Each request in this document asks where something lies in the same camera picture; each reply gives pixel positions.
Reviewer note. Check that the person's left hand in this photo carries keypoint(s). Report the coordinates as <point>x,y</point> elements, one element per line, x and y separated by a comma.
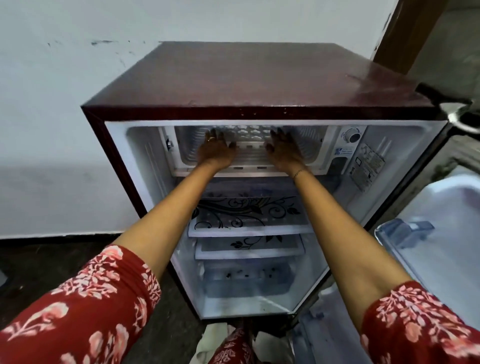
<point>215,152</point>

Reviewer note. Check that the person's right hand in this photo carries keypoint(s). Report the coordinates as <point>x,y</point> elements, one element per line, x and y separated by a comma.
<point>285,152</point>

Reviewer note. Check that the person's left thumb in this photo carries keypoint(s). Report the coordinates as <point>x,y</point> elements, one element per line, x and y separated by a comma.
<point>232,151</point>

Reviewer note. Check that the person's right thumb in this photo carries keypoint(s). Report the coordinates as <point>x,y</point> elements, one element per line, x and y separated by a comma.
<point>269,147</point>

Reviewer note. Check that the person's right forearm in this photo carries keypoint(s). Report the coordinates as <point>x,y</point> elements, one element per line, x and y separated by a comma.
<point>345,240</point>

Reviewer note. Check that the person's left forearm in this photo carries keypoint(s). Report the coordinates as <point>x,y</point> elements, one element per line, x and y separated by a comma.
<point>176,217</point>

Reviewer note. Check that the white freezer compartment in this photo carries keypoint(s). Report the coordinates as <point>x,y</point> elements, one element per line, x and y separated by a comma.
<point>251,150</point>

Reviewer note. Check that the maroon single door refrigerator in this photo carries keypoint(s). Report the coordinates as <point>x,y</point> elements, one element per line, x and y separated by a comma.
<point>243,82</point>

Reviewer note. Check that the large floral glass shelf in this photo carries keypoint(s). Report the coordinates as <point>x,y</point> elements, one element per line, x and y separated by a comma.
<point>247,219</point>

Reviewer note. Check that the small blue white sticker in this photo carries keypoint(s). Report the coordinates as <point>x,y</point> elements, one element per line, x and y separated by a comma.
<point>344,152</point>

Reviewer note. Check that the white thermostat knob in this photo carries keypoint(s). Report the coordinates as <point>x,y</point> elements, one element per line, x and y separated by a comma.
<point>351,135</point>

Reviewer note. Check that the small floral glass shelf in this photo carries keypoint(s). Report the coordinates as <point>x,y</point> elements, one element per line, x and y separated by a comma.
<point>249,247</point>

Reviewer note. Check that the white information sticker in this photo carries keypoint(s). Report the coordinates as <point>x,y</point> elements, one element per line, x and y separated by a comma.
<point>369,167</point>

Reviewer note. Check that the clear vegetable crisper drawer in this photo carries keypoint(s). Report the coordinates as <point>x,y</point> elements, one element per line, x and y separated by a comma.
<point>249,279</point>

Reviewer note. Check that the translucent door shelf bin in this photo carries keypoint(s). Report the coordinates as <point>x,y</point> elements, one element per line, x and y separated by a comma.
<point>407,230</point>

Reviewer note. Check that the white cloth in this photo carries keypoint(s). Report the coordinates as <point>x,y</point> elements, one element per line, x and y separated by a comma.
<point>212,343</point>
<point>272,350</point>

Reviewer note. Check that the open refrigerator door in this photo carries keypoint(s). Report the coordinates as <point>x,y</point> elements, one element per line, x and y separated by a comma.
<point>442,240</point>

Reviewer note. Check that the red floral garment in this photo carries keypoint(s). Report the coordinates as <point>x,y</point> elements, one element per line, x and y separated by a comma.
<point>232,348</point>

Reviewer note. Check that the red floral left sleeve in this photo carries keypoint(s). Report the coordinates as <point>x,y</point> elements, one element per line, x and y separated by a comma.
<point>86,311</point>

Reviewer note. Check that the red floral sleeve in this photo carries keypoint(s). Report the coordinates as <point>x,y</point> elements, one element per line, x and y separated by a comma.
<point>86,311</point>
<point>423,330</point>

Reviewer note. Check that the red floral right sleeve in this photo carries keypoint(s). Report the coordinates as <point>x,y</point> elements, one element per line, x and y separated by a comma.
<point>423,330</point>

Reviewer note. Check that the brown wooden door frame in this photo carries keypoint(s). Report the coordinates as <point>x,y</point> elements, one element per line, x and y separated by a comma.
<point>407,33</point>

